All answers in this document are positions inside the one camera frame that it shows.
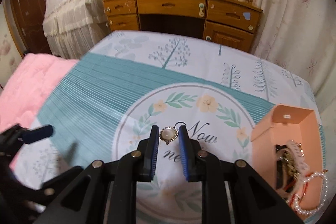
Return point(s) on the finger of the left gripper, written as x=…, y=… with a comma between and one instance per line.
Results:
x=29, y=136

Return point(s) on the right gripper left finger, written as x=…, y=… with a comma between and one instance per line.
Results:
x=136, y=166

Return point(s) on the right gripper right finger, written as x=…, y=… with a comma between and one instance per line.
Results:
x=202, y=166

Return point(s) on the gold leaf hair comb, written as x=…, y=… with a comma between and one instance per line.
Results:
x=290, y=165

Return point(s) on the pink jewelry box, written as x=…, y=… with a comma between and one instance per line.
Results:
x=281, y=124

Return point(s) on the pink blanket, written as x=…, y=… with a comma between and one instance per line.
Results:
x=29, y=87

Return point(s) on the printed tree bedsheet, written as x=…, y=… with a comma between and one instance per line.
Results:
x=133, y=80

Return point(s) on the white lace furniture cover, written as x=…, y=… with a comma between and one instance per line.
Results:
x=73, y=27

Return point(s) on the brown wooden door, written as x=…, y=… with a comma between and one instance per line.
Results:
x=29, y=16

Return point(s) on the wooden desk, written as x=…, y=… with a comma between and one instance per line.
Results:
x=230, y=23

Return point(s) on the white curtain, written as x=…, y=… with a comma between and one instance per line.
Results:
x=299, y=35

